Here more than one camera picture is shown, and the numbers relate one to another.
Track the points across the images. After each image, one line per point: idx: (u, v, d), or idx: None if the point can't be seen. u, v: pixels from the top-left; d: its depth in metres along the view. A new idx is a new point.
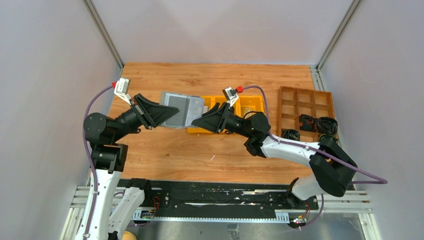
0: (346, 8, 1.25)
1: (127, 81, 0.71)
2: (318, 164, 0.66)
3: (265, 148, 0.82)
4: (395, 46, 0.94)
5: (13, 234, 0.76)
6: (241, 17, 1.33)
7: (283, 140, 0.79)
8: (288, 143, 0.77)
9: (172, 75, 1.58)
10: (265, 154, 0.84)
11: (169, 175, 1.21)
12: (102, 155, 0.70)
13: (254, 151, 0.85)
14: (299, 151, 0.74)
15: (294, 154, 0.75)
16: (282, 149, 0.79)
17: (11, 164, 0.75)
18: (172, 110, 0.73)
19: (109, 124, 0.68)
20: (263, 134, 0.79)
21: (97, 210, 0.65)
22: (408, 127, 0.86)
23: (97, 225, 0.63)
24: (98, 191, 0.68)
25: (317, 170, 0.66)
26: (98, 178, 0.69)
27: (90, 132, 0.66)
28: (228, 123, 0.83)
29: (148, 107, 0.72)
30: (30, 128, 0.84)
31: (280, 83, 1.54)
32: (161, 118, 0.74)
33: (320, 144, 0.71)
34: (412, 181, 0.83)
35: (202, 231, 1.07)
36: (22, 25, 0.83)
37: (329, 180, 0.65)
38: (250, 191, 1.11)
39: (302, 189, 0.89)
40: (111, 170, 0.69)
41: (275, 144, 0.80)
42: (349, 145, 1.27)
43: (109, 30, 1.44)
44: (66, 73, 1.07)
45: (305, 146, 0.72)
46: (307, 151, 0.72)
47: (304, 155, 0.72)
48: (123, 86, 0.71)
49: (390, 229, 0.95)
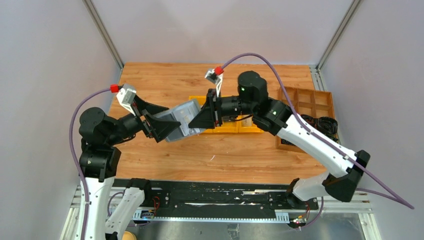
0: (347, 7, 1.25)
1: (133, 93, 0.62)
2: (353, 181, 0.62)
3: (286, 131, 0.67)
4: (395, 45, 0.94)
5: (14, 234, 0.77)
6: (240, 17, 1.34)
7: (315, 132, 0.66)
8: (322, 140, 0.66)
9: (172, 75, 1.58)
10: (281, 126, 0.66)
11: (169, 175, 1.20)
12: (91, 162, 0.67)
13: (267, 126, 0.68)
14: (334, 156, 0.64)
15: (325, 156, 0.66)
16: (310, 142, 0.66)
17: (11, 164, 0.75)
18: (175, 125, 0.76)
19: (108, 120, 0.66)
20: (259, 91, 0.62)
21: (91, 220, 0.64)
22: (407, 128, 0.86)
23: (92, 235, 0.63)
24: (90, 200, 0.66)
25: (345, 183, 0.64)
26: (89, 187, 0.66)
27: (85, 125, 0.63)
28: (224, 111, 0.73)
29: (154, 123, 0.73)
30: (29, 127, 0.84)
31: (280, 83, 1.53)
32: (165, 132, 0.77)
33: (359, 157, 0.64)
34: (412, 181, 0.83)
35: (202, 231, 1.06)
36: (22, 24, 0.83)
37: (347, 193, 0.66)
38: (250, 191, 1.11)
39: (303, 190, 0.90)
40: (101, 178, 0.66)
41: (303, 133, 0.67)
42: (349, 145, 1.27)
43: (109, 30, 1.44)
44: (65, 74, 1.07)
45: (344, 155, 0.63)
46: (344, 159, 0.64)
47: (339, 162, 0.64)
48: (127, 97, 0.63)
49: (390, 229, 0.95)
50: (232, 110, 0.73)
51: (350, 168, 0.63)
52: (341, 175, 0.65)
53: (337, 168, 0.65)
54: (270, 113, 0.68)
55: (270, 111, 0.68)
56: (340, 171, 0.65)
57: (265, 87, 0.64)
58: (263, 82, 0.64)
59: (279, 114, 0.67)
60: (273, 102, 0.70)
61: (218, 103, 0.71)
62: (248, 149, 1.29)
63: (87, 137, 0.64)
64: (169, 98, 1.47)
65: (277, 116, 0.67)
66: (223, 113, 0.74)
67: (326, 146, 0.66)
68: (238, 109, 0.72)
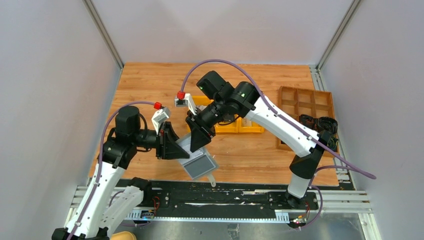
0: (347, 7, 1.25)
1: (167, 117, 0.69)
2: (315, 160, 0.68)
3: (254, 113, 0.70)
4: (395, 45, 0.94)
5: (14, 234, 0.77)
6: (240, 17, 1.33)
7: (281, 114, 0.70)
8: (287, 121, 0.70)
9: (172, 75, 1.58)
10: (249, 108, 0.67)
11: (169, 175, 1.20)
12: (110, 149, 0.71)
13: (236, 108, 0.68)
14: (299, 137, 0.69)
15: (289, 137, 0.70)
16: (276, 124, 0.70)
17: (11, 164, 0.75)
18: (184, 154, 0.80)
19: (140, 117, 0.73)
20: (208, 82, 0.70)
21: (93, 201, 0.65)
22: (407, 128, 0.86)
23: (90, 216, 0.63)
24: (99, 182, 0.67)
25: (309, 162, 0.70)
26: (102, 170, 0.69)
27: (122, 114, 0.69)
28: (209, 121, 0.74)
29: (169, 143, 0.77)
30: (30, 127, 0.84)
31: (280, 83, 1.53)
32: (171, 155, 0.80)
33: (321, 137, 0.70)
34: (411, 181, 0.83)
35: (202, 231, 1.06)
36: (23, 24, 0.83)
37: (309, 170, 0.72)
38: (250, 191, 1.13)
39: (296, 186, 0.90)
40: (116, 165, 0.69)
41: (271, 115, 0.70)
42: (349, 145, 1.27)
43: (109, 31, 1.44)
44: (66, 73, 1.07)
45: (308, 136, 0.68)
46: (308, 140, 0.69)
47: (303, 143, 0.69)
48: (160, 117, 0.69)
49: (390, 229, 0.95)
50: (214, 117, 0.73)
51: (313, 147, 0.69)
52: (304, 154, 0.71)
53: (301, 148, 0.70)
54: (238, 95, 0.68)
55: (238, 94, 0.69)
56: (304, 151, 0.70)
57: (217, 76, 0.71)
58: (213, 75, 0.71)
59: (246, 96, 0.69)
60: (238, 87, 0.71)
61: (198, 119, 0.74)
62: (249, 150, 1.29)
63: (119, 124, 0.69)
64: (169, 98, 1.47)
65: (243, 97, 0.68)
66: (209, 124, 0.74)
67: (293, 128, 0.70)
68: (217, 112, 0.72)
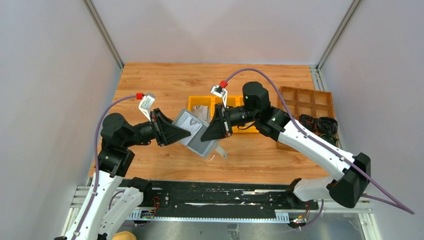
0: (347, 7, 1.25)
1: (152, 100, 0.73)
2: (350, 182, 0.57)
3: (284, 135, 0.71)
4: (395, 45, 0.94)
5: (14, 234, 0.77)
6: (240, 17, 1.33)
7: (312, 136, 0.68)
8: (318, 142, 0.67)
9: (172, 75, 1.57)
10: (278, 131, 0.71)
11: (169, 175, 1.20)
12: (107, 158, 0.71)
13: (267, 132, 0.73)
14: (330, 158, 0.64)
15: (321, 158, 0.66)
16: (306, 145, 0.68)
17: (11, 164, 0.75)
18: (186, 132, 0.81)
19: (127, 126, 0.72)
20: (260, 99, 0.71)
21: (91, 210, 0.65)
22: (407, 128, 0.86)
23: (88, 225, 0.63)
24: (97, 192, 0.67)
25: (342, 185, 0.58)
26: (99, 179, 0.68)
27: (107, 129, 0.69)
28: (234, 121, 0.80)
29: (165, 126, 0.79)
30: (30, 127, 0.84)
31: (280, 83, 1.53)
32: (172, 137, 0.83)
33: (357, 158, 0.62)
34: (411, 181, 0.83)
35: (202, 231, 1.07)
36: (23, 25, 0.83)
37: (348, 197, 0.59)
38: (250, 191, 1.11)
39: (305, 191, 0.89)
40: (113, 173, 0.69)
41: (300, 137, 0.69)
42: (348, 146, 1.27)
43: (109, 31, 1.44)
44: (66, 73, 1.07)
45: (341, 156, 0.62)
46: (341, 162, 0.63)
47: (335, 164, 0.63)
48: (147, 103, 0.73)
49: (390, 230, 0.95)
50: (240, 119, 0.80)
51: (347, 169, 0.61)
52: (339, 177, 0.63)
53: (334, 170, 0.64)
54: (271, 120, 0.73)
55: (271, 118, 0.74)
56: (338, 173, 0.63)
57: (267, 96, 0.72)
58: (264, 92, 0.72)
59: (278, 121, 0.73)
60: (275, 110, 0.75)
61: (227, 114, 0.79)
62: (249, 150, 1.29)
63: (106, 139, 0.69)
64: (169, 98, 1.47)
65: (276, 123, 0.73)
66: (233, 123, 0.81)
67: (324, 148, 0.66)
68: (245, 116, 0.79)
